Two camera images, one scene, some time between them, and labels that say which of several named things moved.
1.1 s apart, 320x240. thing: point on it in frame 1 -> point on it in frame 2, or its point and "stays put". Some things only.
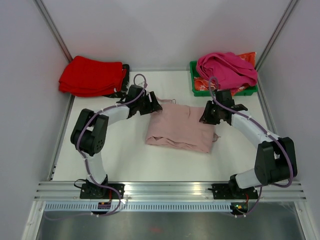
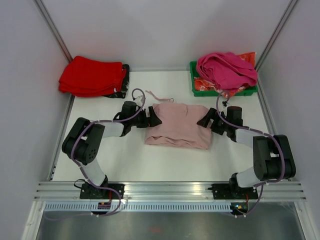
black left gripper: x=152 y=107 -> x=153 y=121
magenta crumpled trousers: x=232 y=72 stays put
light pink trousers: x=178 y=126 stays put
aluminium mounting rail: x=53 y=191 stays put
